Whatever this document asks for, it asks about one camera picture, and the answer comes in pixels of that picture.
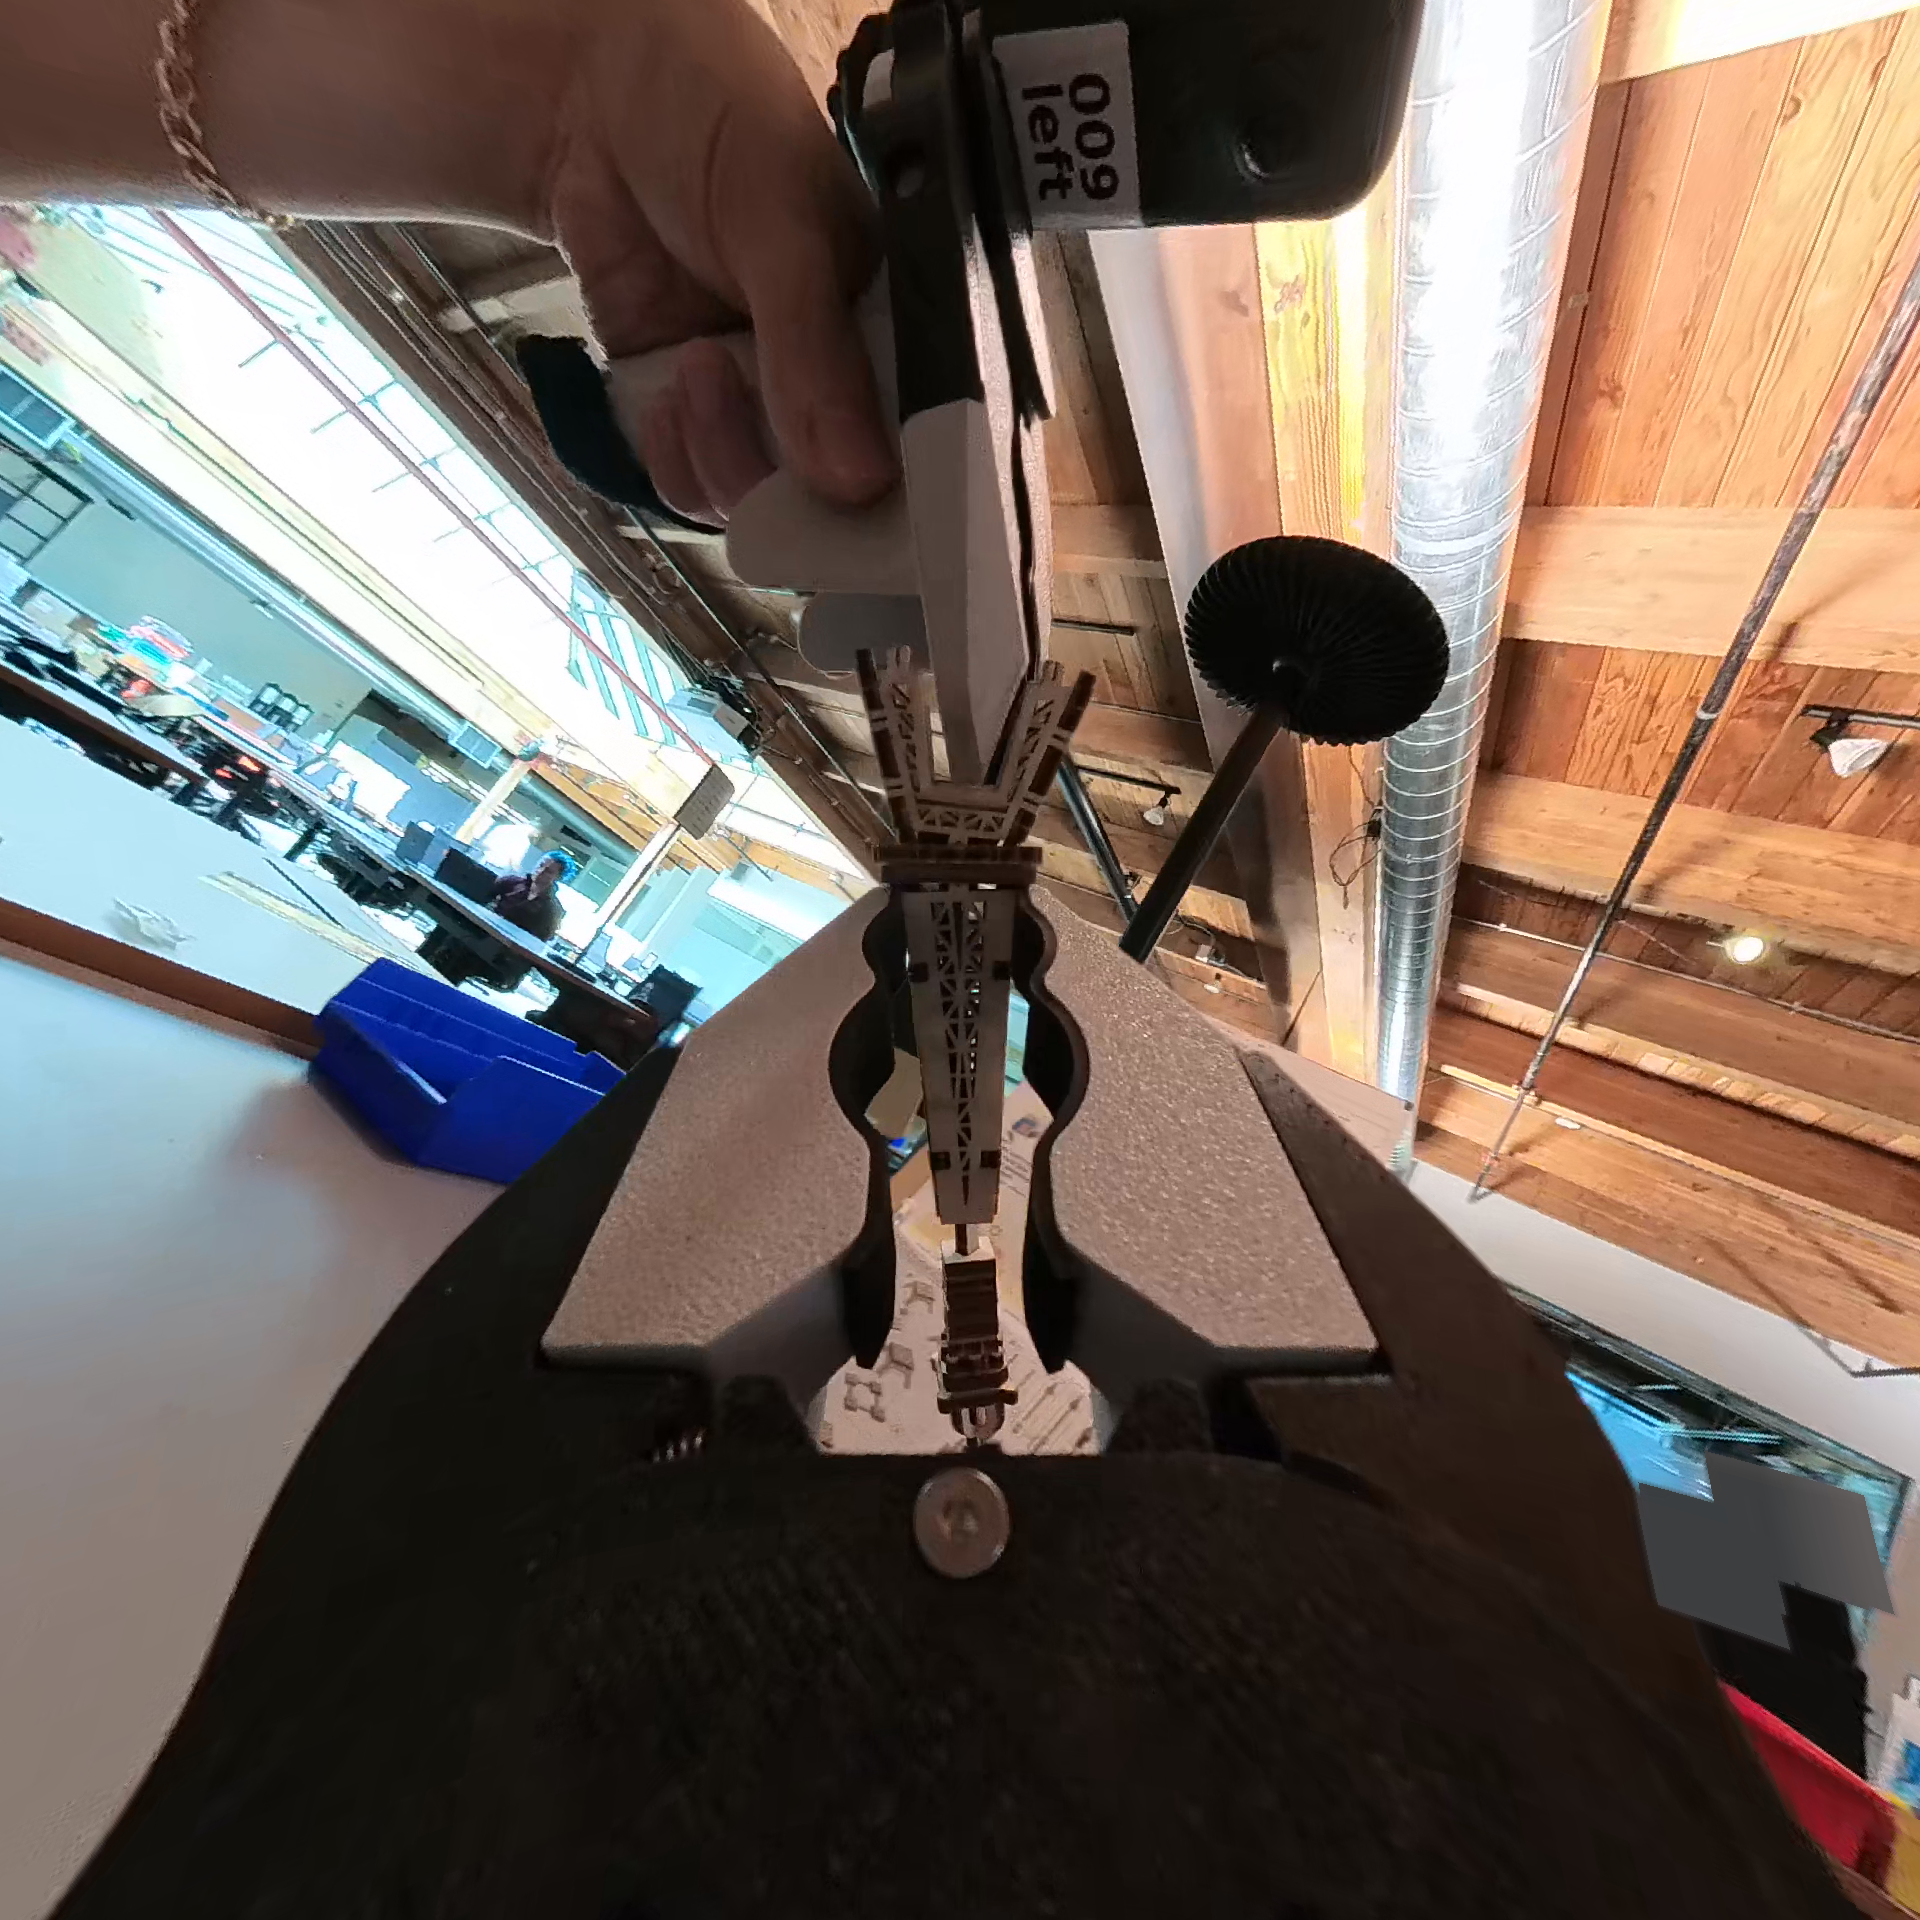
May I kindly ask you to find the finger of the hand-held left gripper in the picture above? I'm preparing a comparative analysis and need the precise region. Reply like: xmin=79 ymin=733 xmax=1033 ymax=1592
xmin=899 ymin=396 xmax=1051 ymax=787

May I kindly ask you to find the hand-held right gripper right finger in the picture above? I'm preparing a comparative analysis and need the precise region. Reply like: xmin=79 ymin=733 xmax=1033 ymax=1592
xmin=1026 ymin=884 xmax=1380 ymax=1375

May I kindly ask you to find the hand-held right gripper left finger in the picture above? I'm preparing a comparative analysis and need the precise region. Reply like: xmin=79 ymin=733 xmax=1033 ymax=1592
xmin=539 ymin=884 xmax=909 ymax=1375

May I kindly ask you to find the wooden tower model section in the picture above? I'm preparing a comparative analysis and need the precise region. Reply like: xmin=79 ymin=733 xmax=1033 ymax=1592
xmin=857 ymin=646 xmax=1102 ymax=1450

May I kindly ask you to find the person's left forearm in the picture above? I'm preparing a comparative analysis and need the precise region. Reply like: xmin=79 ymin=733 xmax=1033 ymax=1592
xmin=0 ymin=0 xmax=287 ymax=230

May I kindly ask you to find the person's left hand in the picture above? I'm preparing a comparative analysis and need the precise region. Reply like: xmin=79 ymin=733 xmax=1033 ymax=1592
xmin=283 ymin=0 xmax=905 ymax=522

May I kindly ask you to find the blue plastic bin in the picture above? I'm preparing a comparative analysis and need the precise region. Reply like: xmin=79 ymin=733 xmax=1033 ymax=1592
xmin=308 ymin=961 xmax=624 ymax=1190

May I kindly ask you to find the black pleated disc on rod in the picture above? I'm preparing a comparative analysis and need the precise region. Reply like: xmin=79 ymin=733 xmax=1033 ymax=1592
xmin=1117 ymin=537 xmax=1454 ymax=966

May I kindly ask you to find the thin metal ceiling pipe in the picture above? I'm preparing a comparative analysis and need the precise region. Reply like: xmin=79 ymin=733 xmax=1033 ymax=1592
xmin=1470 ymin=284 xmax=1920 ymax=1199

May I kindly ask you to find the track spotlight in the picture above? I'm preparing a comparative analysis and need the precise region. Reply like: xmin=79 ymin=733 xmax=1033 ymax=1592
xmin=1804 ymin=701 xmax=1920 ymax=780

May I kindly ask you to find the red plastic bin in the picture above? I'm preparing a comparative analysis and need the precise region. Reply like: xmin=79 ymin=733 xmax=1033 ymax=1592
xmin=1722 ymin=1679 xmax=1920 ymax=1893

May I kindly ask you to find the silver ventilation duct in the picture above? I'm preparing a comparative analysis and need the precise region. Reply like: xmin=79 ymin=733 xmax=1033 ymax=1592
xmin=1371 ymin=0 xmax=1614 ymax=1114

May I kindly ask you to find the gold chain bracelet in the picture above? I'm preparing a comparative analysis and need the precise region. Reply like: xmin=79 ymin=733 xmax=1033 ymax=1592
xmin=152 ymin=0 xmax=295 ymax=236

